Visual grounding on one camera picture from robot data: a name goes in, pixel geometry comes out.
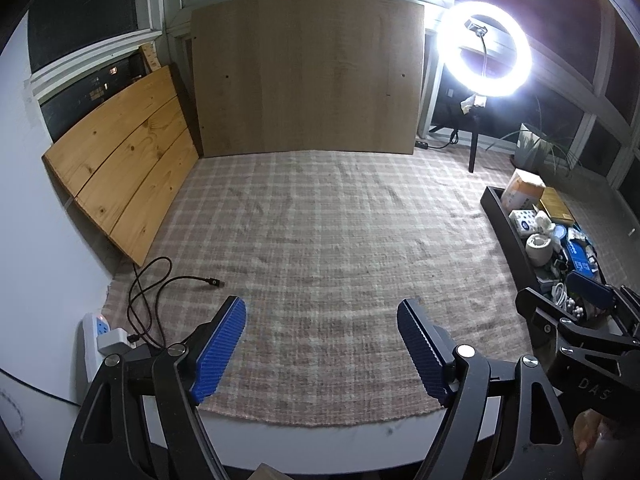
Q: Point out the small wooden strip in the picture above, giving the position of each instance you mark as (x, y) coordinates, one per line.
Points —
(150, 57)

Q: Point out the yellow cardboard box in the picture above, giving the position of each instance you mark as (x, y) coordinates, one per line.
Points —
(556, 205)

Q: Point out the blue packet white print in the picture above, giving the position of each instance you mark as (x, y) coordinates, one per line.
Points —
(580, 260)

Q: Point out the pine plank panel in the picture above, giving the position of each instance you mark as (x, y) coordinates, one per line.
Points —
(125, 160)

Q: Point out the large light wooden board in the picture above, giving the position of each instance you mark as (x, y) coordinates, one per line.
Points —
(305, 80)

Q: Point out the person's right hand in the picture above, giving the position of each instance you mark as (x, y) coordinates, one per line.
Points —
(595, 432)

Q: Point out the crumpled white tissue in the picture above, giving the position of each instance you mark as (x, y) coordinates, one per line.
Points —
(472, 102)

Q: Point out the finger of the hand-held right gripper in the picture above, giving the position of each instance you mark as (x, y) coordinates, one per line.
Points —
(542, 317)
(590, 287)

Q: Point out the potted plant grey pot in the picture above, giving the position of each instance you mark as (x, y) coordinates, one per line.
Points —
(530, 147)

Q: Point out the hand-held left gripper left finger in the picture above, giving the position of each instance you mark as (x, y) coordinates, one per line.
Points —
(220, 350)

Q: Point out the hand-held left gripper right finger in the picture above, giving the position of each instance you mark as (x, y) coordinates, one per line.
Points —
(422, 350)

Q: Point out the black container tray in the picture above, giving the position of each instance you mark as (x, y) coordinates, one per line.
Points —
(505, 230)

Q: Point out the orange tissue pack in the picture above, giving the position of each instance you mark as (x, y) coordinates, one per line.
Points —
(522, 190)

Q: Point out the white power strip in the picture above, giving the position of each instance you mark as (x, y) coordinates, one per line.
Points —
(92, 355)

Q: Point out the white cloth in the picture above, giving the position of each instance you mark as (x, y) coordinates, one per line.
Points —
(545, 222)

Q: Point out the black phone holder gooseneck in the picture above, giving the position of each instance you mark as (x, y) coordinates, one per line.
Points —
(475, 25)

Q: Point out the black tripod stand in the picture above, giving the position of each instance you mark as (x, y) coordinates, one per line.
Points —
(474, 145)

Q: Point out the brown cardboard piece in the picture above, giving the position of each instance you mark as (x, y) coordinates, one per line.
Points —
(270, 473)

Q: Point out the dotted white tissue pack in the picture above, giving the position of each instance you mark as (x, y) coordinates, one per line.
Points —
(524, 221)

